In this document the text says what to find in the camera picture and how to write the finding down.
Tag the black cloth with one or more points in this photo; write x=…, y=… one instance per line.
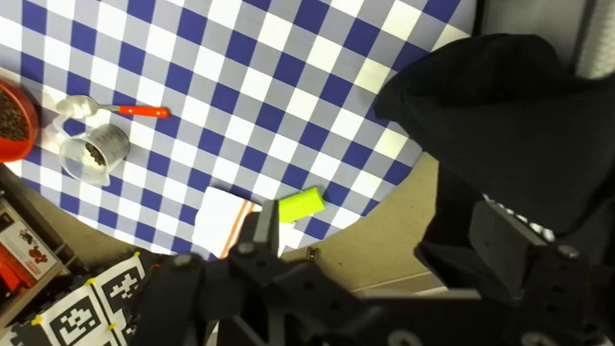
x=506, y=115

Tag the clear plastic cup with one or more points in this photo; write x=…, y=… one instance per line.
x=94, y=154

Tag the yellow-green sticky note pad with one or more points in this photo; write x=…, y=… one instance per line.
x=300, y=204

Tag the spoon with red handle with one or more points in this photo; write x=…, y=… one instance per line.
x=83, y=106

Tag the white notepad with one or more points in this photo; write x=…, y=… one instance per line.
x=219, y=219

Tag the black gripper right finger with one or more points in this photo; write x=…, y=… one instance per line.
x=519, y=263

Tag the white mesh office chair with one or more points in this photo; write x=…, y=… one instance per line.
x=581, y=31

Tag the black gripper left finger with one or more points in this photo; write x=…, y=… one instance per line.
x=260, y=229

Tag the fiducial marker board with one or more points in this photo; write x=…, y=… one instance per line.
x=94, y=313

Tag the blue white checkered tablecloth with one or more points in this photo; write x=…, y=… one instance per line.
x=267, y=96

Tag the red and white box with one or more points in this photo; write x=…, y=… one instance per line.
x=23, y=256

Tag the red bowl with beans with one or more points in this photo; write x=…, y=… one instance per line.
x=19, y=121

